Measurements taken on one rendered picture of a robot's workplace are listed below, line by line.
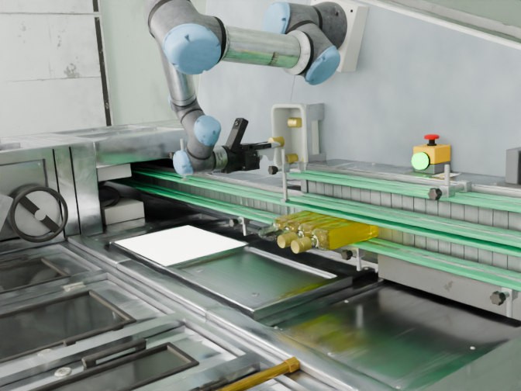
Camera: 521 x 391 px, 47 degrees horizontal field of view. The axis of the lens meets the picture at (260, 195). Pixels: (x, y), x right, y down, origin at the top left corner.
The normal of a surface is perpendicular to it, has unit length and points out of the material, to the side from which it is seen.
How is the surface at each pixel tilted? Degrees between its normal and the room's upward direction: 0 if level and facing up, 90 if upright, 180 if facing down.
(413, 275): 0
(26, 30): 90
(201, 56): 82
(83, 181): 90
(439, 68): 0
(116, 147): 90
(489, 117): 0
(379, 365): 90
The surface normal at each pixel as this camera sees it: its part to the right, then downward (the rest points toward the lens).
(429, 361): -0.06, -0.98
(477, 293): -0.80, 0.17
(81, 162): 0.59, 0.12
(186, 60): 0.36, 0.76
